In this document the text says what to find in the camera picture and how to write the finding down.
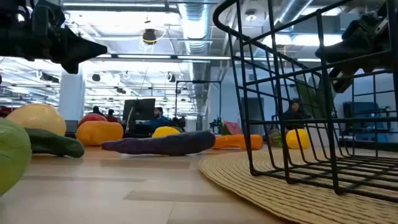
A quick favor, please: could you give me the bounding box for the grey laptop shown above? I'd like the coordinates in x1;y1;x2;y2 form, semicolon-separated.
64;119;80;134

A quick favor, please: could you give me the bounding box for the silver ventilation duct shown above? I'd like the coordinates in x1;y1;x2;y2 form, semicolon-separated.
177;0;214;116

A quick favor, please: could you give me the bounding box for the dark green cucumber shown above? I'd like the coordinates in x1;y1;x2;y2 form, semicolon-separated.
24;128;85;158

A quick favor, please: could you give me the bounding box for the yellow lemon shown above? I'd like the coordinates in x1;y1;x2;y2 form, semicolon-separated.
151;126;181;139
285;129;311;150

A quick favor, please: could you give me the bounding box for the orange carrot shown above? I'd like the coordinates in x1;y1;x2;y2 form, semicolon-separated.
213;134;264;151

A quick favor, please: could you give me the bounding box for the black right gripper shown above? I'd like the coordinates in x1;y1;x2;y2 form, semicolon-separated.
315;2;398;93

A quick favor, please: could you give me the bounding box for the black computer monitor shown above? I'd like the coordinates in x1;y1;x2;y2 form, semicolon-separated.
123;98;156;122

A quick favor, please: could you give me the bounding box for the orange fruit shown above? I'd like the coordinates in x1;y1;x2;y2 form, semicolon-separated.
76;120;124;147

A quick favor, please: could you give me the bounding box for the red watermelon slice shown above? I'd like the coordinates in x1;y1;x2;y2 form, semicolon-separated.
221;120;243;136

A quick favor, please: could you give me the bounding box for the black hanging camera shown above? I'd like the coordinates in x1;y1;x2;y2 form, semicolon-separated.
142;28;157;45

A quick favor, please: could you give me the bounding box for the red apple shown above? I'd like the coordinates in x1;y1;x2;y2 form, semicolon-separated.
77;113;108;126

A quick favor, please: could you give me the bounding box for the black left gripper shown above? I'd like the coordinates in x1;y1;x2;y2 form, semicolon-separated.
0;0;108;75

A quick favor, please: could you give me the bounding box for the pale yellow pear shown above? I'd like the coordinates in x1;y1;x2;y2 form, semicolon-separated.
5;103;67;137

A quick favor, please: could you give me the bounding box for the black wire basket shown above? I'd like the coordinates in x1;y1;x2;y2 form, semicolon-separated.
213;0;398;203

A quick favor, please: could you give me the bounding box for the light green leafy vegetable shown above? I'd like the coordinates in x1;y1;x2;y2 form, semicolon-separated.
0;117;32;197

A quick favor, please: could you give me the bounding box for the round woven straw placemat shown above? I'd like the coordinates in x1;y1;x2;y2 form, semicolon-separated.
198;149;398;224

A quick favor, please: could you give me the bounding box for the white structural column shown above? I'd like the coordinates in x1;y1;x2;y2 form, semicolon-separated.
58;70;86;122

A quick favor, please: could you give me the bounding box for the purple eggplant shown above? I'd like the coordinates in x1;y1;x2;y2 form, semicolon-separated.
101;129;216;156

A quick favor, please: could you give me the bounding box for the blue equipment cabinet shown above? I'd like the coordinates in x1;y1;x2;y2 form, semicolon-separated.
343;101;391;142

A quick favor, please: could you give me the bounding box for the green plant in white pot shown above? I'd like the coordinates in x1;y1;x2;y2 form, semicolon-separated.
295;74;338;121

